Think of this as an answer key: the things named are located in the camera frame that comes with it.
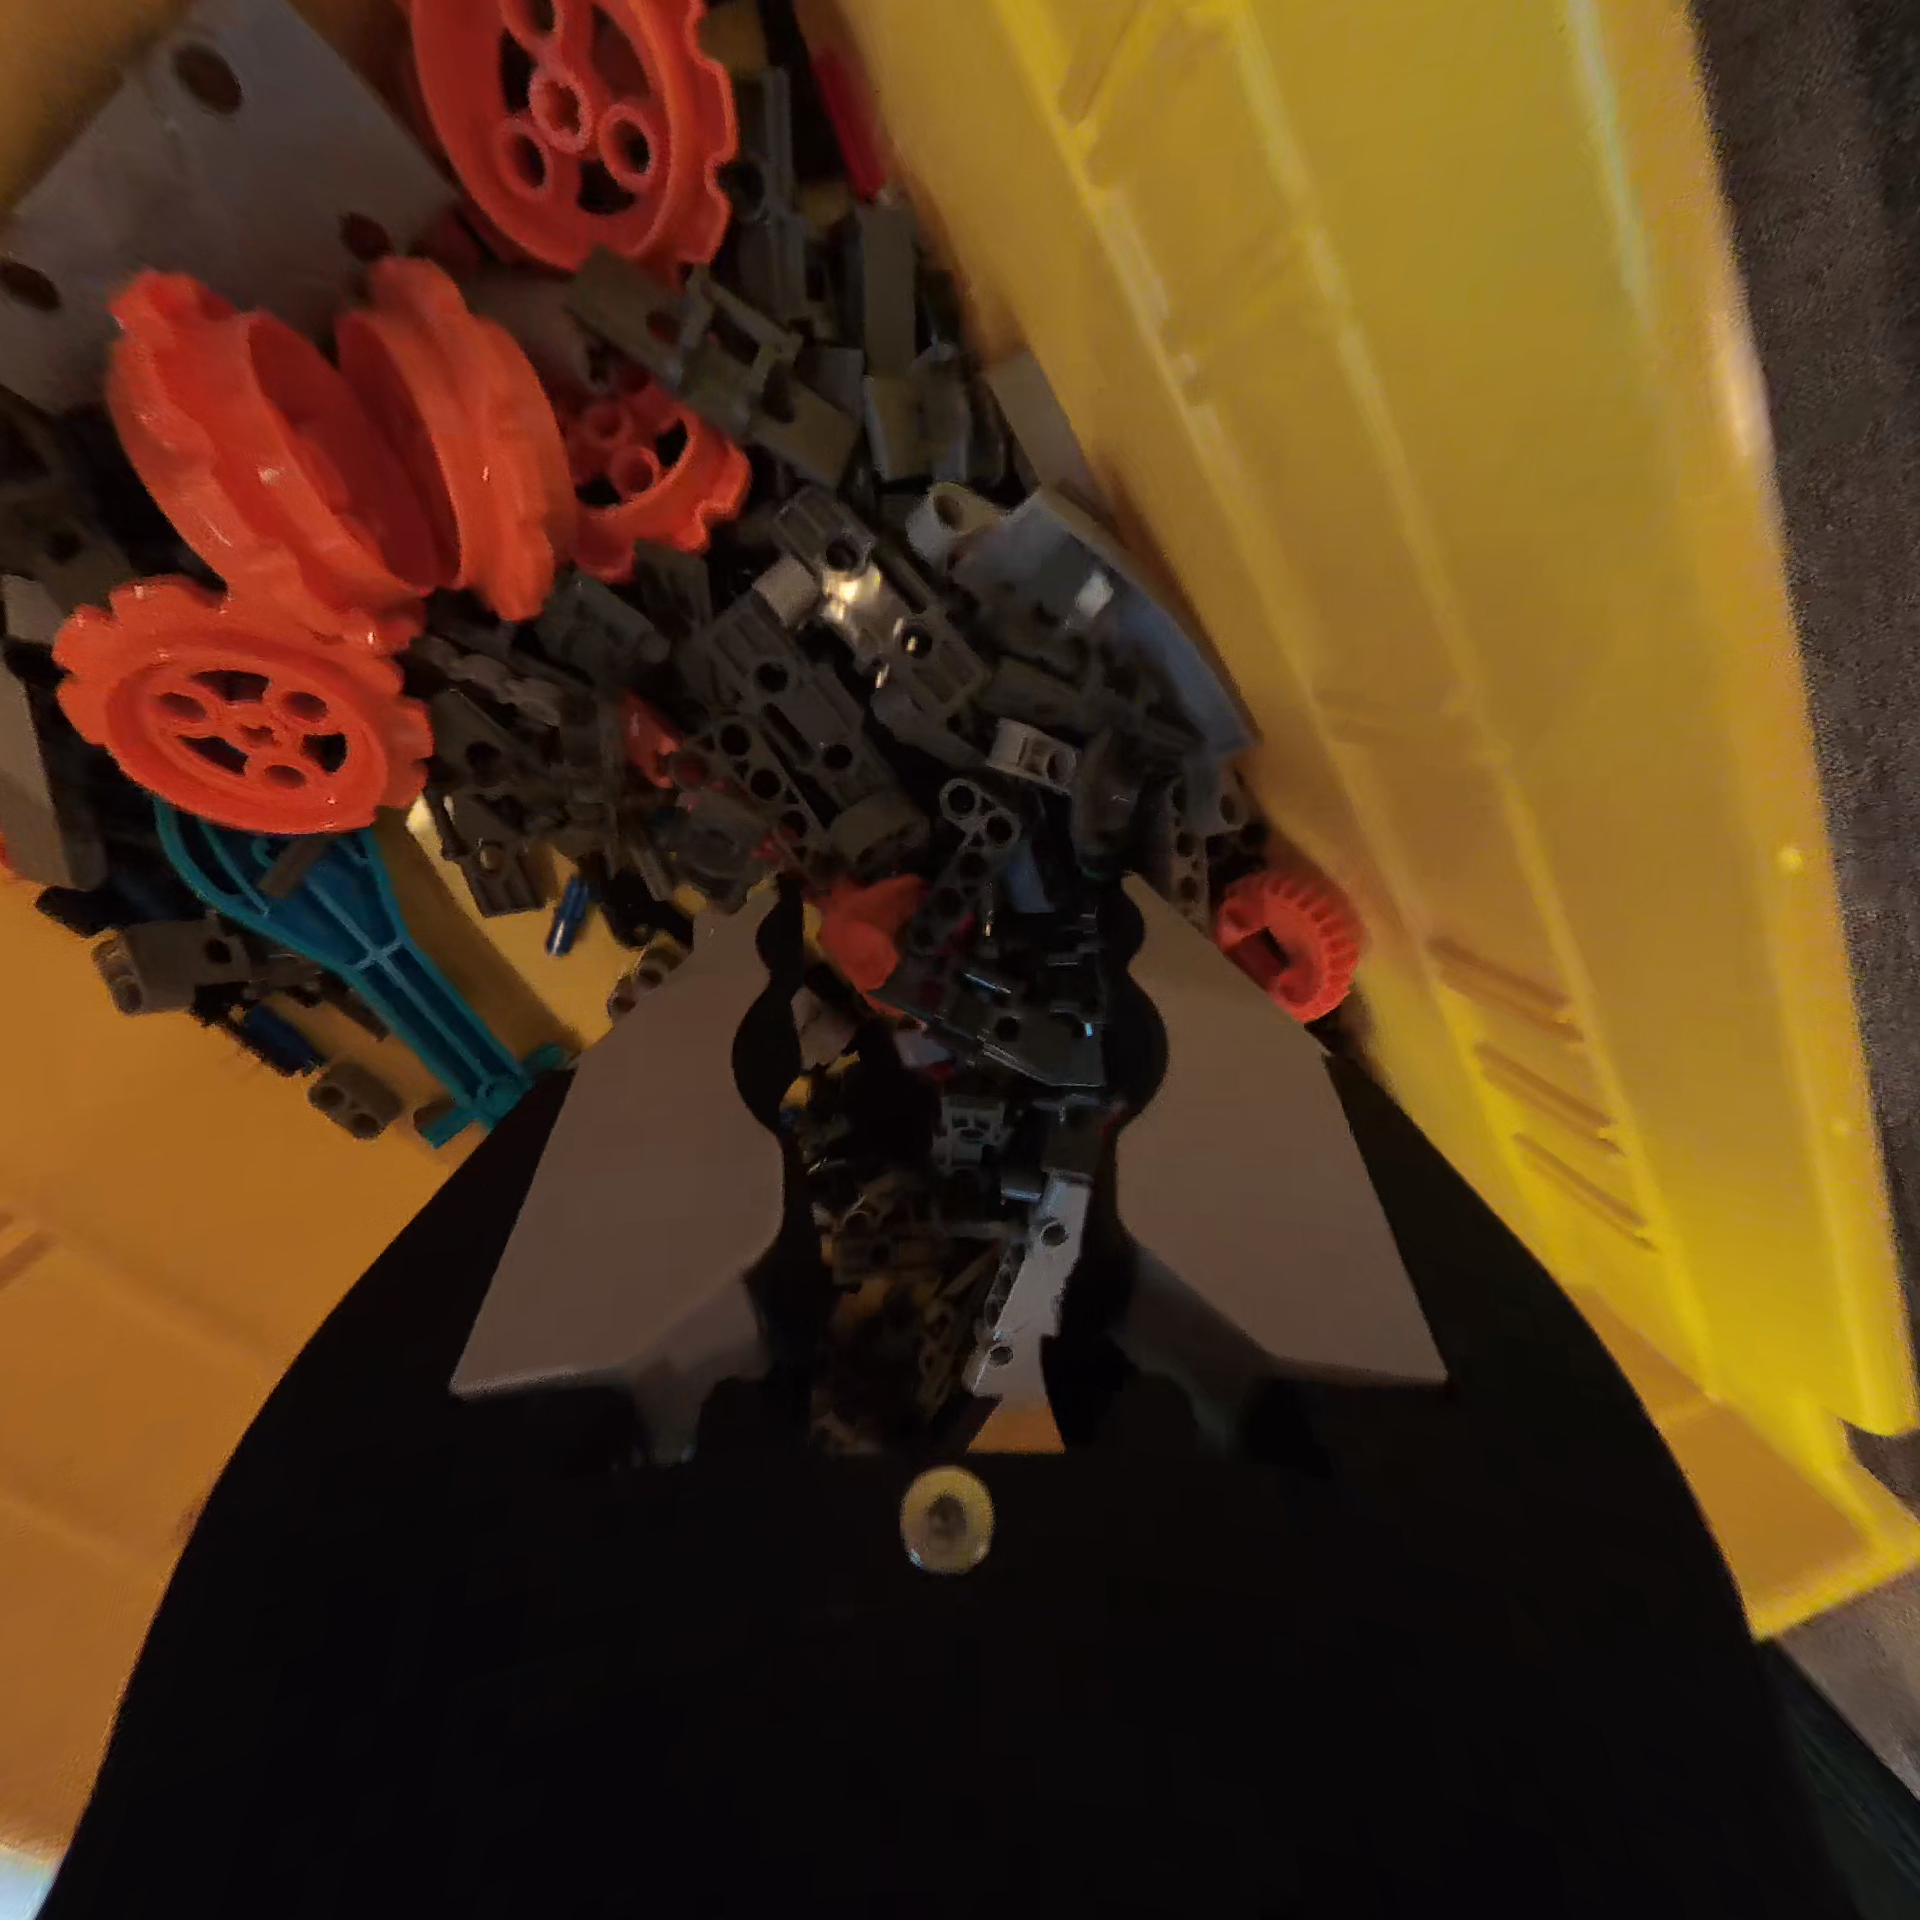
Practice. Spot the pile of toy building parts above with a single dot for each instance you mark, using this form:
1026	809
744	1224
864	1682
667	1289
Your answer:
780	704

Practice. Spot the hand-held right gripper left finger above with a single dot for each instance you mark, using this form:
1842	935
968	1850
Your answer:
629	1201

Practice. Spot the curved grey toy panel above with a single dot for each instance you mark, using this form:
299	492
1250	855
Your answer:
1094	556

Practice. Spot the orange toy gear wheel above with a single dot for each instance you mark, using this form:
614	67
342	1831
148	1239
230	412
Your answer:
117	674
494	450
224	450
705	510
442	90

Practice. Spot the grey toy plate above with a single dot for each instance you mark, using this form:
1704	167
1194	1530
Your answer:
224	194

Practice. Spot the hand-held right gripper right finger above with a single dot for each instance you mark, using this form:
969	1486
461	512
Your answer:
1276	1201

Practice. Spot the small orange bevel gear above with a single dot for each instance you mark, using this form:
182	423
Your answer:
1305	961

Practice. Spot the yellow storage bin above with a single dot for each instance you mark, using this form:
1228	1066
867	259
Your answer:
1424	600

